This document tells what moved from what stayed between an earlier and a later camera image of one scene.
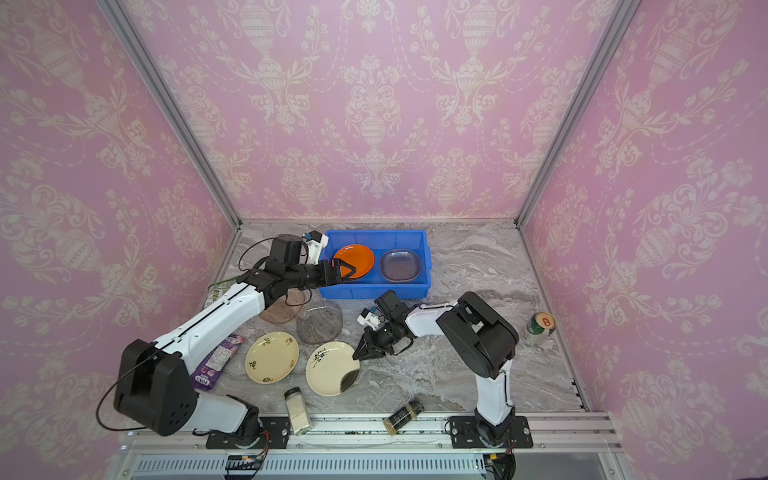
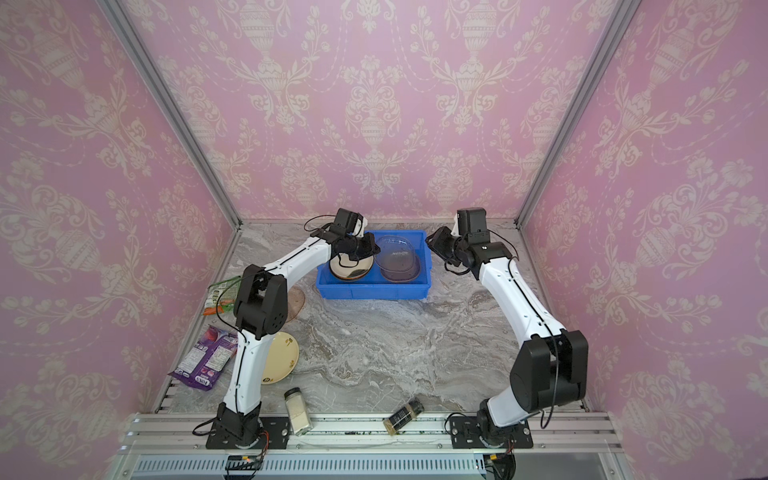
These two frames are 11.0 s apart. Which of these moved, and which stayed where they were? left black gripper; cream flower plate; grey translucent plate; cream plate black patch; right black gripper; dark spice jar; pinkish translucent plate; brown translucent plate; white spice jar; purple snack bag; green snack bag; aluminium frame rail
Moved: right black gripper; left black gripper; cream plate black patch; grey translucent plate
Stayed: cream flower plate; purple snack bag; aluminium frame rail; pinkish translucent plate; green snack bag; white spice jar; dark spice jar; brown translucent plate
